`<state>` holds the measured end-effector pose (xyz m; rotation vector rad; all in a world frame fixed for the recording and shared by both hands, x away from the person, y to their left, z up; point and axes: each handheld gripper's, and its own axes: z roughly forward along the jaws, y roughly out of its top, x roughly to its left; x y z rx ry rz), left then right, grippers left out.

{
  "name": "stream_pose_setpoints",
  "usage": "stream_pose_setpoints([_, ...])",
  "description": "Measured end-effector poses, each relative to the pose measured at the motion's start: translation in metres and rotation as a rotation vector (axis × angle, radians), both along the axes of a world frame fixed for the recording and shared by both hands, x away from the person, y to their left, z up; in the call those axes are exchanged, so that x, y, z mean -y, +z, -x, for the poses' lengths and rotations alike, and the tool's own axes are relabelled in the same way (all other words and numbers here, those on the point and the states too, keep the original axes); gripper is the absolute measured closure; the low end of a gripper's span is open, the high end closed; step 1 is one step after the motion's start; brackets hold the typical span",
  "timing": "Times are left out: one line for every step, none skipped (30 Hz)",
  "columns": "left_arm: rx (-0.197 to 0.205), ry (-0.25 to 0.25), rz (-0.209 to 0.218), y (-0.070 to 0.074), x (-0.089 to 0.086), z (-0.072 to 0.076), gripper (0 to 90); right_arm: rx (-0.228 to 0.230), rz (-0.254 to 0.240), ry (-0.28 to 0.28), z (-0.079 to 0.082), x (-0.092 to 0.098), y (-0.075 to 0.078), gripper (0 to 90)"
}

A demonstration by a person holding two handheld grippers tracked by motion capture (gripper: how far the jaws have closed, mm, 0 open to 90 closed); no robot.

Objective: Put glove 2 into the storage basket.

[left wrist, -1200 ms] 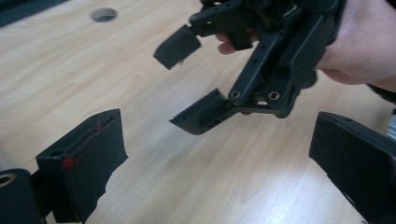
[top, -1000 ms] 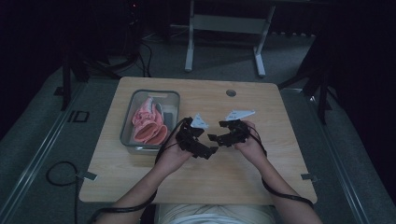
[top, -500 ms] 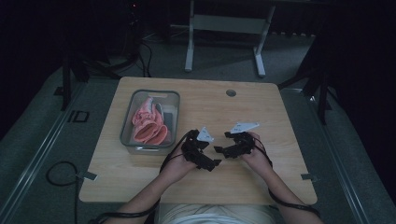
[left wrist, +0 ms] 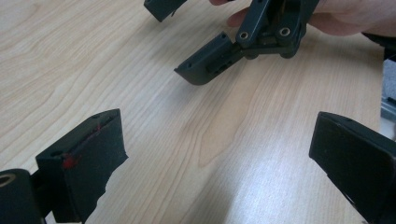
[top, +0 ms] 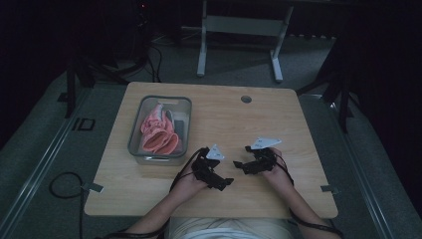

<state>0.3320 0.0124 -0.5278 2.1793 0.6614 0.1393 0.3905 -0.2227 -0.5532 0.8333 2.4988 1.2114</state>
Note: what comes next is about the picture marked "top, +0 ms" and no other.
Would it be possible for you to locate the pink glove with grey palm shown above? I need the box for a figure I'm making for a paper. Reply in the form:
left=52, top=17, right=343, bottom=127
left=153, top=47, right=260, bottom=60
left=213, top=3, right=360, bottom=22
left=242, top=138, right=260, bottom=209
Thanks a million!
left=160, top=109, right=183, bottom=156

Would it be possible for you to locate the pink glove with red print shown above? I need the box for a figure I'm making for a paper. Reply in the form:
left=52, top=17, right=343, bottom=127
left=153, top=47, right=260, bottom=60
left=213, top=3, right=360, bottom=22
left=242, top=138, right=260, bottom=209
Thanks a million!
left=139, top=103, right=168, bottom=154

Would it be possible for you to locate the right hand-held gripper cable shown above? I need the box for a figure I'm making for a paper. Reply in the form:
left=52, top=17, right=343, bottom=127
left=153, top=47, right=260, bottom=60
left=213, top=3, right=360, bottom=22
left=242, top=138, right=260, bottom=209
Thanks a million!
left=272, top=150, right=344, bottom=238

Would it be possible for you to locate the clear plastic storage bin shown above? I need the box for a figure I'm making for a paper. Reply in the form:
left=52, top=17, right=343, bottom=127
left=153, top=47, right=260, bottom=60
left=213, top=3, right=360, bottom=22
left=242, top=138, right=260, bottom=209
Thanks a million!
left=127, top=95, right=193, bottom=166

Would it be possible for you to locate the black tripod stand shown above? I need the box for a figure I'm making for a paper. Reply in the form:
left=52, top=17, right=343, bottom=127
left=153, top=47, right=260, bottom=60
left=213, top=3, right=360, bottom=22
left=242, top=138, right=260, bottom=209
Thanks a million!
left=296, top=66, right=364, bottom=133
left=56, top=49, right=150, bottom=119

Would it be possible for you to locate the left hand-held gripper cable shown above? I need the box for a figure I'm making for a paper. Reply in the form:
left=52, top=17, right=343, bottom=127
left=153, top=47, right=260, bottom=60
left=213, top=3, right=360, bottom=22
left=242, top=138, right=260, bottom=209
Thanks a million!
left=94, top=147, right=208, bottom=239

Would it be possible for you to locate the metal floor rail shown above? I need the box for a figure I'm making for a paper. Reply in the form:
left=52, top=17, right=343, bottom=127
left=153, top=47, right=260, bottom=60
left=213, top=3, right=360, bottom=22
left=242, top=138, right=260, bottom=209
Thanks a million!
left=0, top=88, right=93, bottom=239
left=305, top=94, right=396, bottom=239

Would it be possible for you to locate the hand-held gripper cable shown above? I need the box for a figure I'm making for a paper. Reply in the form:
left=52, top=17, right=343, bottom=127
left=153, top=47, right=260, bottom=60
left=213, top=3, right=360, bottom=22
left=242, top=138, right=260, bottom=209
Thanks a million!
left=94, top=147, right=208, bottom=239
left=272, top=150, right=344, bottom=238

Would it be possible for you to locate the person's left hand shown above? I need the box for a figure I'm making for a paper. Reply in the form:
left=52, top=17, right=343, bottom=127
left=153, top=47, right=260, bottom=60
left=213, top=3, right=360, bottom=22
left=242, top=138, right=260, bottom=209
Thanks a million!
left=168, top=162, right=210, bottom=203

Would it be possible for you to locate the grey tab on table edge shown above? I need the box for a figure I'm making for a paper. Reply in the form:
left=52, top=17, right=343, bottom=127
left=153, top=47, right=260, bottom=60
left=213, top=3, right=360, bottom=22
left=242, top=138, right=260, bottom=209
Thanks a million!
left=319, top=184, right=340, bottom=195
left=80, top=182, right=105, bottom=194

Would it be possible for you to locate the person's white shirt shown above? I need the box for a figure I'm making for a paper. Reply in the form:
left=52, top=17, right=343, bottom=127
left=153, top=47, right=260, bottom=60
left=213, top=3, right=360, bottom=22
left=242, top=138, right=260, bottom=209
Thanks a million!
left=165, top=217, right=298, bottom=239

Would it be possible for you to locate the white metal desk frame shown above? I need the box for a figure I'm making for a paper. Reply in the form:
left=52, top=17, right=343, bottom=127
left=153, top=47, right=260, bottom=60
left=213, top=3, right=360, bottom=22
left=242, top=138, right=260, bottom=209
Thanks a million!
left=196, top=0, right=295, bottom=84

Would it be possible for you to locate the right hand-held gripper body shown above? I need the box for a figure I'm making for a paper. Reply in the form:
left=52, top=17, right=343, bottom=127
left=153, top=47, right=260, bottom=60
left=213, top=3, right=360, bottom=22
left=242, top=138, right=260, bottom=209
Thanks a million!
left=243, top=135, right=283, bottom=176

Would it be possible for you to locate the thin black cable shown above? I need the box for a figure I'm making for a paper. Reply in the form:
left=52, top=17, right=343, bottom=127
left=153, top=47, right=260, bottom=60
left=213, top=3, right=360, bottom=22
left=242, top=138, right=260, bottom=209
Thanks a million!
left=145, top=43, right=163, bottom=84

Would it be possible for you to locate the person's right hand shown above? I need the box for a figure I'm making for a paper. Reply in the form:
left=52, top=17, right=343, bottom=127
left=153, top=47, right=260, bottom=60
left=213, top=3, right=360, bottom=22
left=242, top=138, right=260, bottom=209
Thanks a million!
left=260, top=147, right=295, bottom=194

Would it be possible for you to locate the black cable on floor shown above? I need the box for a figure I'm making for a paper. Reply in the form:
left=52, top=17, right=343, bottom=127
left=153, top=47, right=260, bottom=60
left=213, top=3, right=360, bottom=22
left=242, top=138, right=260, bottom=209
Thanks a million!
left=48, top=171, right=86, bottom=239

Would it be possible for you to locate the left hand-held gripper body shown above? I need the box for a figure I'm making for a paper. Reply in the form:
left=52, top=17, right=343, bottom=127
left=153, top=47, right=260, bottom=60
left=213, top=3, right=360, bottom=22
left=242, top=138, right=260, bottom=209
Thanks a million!
left=191, top=143, right=226, bottom=184

